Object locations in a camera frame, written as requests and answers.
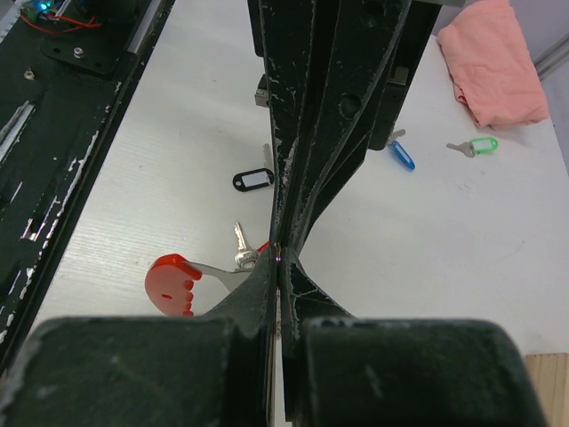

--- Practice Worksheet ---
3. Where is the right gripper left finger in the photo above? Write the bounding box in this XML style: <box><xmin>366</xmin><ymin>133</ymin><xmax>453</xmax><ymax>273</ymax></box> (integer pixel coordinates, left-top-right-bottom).
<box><xmin>1</xmin><ymin>249</ymin><xmax>276</xmax><ymax>426</ymax></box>

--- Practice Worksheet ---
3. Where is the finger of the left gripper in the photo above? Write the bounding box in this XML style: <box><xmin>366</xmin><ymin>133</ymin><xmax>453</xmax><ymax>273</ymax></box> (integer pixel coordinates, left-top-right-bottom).
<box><xmin>247</xmin><ymin>1</ymin><xmax>316</xmax><ymax>245</ymax></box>
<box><xmin>284</xmin><ymin>1</ymin><xmax>411</xmax><ymax>249</ymax></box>

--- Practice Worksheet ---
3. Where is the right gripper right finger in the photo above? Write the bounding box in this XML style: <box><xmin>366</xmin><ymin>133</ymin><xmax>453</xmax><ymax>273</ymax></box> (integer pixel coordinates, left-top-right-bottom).
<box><xmin>277</xmin><ymin>249</ymin><xmax>547</xmax><ymax>426</ymax></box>

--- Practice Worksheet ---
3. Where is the red handled keyring holder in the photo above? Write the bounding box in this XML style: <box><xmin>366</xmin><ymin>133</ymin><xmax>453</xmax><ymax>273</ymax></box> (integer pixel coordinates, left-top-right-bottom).
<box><xmin>144</xmin><ymin>254</ymin><xmax>256</xmax><ymax>317</ymax></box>

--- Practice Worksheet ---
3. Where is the black tag key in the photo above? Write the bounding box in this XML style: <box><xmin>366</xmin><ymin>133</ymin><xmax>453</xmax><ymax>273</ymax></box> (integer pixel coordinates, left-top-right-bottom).
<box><xmin>232</xmin><ymin>144</ymin><xmax>275</xmax><ymax>192</ymax></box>

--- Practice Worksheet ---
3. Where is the red tag key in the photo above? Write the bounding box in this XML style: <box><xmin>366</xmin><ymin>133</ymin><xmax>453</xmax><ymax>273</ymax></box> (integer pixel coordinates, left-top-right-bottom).
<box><xmin>234</xmin><ymin>222</ymin><xmax>268</xmax><ymax>270</ymax></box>

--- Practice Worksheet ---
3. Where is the blue tag key upper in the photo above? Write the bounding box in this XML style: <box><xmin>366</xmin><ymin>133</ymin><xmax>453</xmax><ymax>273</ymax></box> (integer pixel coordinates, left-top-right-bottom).
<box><xmin>387</xmin><ymin>129</ymin><xmax>416</xmax><ymax>171</ymax></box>

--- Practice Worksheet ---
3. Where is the pink folded cloth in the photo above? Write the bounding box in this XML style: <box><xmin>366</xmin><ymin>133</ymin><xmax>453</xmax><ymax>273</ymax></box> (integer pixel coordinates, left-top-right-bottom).
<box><xmin>437</xmin><ymin>1</ymin><xmax>549</xmax><ymax>130</ymax></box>

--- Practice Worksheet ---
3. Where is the green tag key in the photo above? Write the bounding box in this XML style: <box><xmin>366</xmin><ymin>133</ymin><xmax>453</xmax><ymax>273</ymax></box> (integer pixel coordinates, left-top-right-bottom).
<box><xmin>446</xmin><ymin>137</ymin><xmax>499</xmax><ymax>158</ymax></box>

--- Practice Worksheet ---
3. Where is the wooden clothes rack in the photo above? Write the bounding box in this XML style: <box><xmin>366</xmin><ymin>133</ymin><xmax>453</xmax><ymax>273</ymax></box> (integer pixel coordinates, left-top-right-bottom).
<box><xmin>525</xmin><ymin>353</ymin><xmax>569</xmax><ymax>426</ymax></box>

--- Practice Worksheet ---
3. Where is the aluminium rail frame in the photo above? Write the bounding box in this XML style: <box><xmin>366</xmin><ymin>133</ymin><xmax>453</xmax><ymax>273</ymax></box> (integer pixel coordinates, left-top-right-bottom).
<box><xmin>533</xmin><ymin>34</ymin><xmax>569</xmax><ymax>81</ymax></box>

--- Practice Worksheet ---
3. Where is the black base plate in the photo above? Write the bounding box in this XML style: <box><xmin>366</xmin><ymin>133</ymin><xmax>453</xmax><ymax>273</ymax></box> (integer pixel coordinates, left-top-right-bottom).
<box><xmin>1</xmin><ymin>1</ymin><xmax>173</xmax><ymax>367</ymax></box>

